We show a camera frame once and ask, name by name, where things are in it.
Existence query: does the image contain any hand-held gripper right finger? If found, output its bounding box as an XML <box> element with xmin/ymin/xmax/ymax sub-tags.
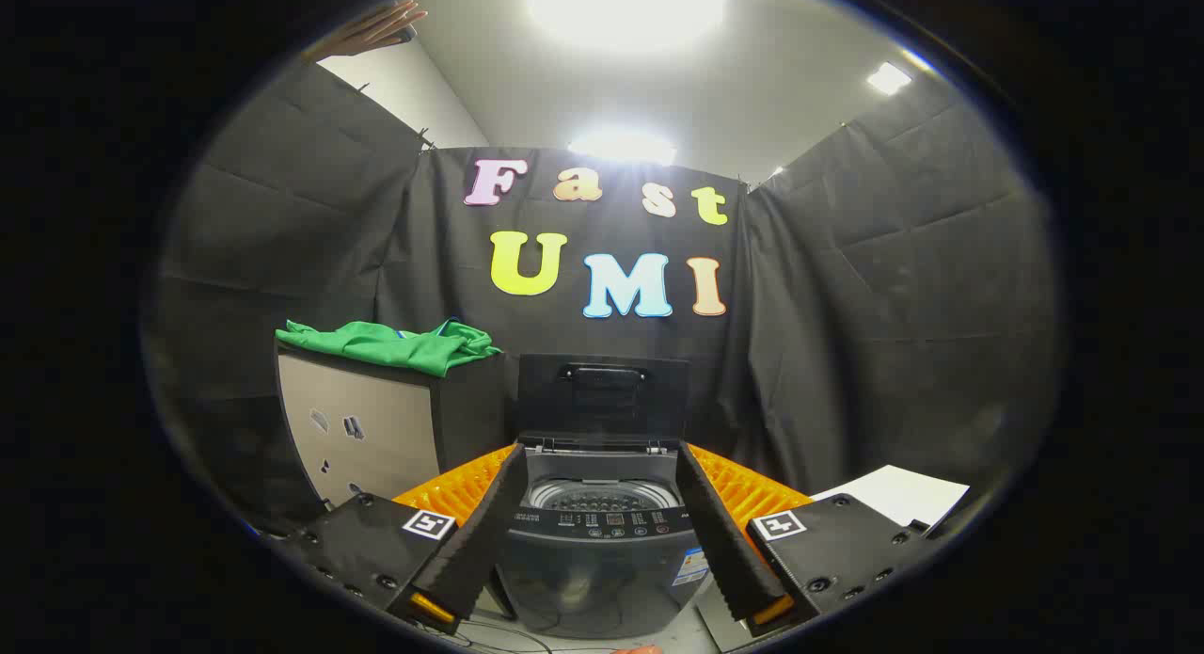
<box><xmin>677</xmin><ymin>442</ymin><xmax>942</xmax><ymax>638</ymax></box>

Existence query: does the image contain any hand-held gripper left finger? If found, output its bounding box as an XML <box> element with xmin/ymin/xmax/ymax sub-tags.
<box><xmin>282</xmin><ymin>444</ymin><xmax>528</xmax><ymax>636</ymax></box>

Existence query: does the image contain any dark grey washing machine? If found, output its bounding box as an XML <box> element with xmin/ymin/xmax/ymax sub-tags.
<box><xmin>489</xmin><ymin>435</ymin><xmax>713</xmax><ymax>639</ymax></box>

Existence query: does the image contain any green polo shirt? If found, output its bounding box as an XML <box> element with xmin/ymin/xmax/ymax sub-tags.
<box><xmin>276</xmin><ymin>319</ymin><xmax>504</xmax><ymax>379</ymax></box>

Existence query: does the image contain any white board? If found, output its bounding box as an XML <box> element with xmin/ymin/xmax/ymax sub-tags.
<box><xmin>811</xmin><ymin>464</ymin><xmax>970</xmax><ymax>533</ymax></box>

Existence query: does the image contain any black backdrop cloth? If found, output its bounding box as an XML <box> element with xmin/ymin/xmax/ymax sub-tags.
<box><xmin>141</xmin><ymin>59</ymin><xmax>1064</xmax><ymax>542</ymax></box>

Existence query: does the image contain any square ceiling light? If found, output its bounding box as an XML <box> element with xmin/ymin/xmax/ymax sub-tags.
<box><xmin>865</xmin><ymin>61</ymin><xmax>915</xmax><ymax>96</ymax></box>

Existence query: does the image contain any large round ceiling light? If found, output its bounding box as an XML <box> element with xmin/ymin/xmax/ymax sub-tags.
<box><xmin>525</xmin><ymin>0</ymin><xmax>730</xmax><ymax>48</ymax></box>

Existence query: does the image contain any thin grey cable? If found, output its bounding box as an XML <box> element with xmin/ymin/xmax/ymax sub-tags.
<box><xmin>433</xmin><ymin>616</ymin><xmax>556</xmax><ymax>654</ymax></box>

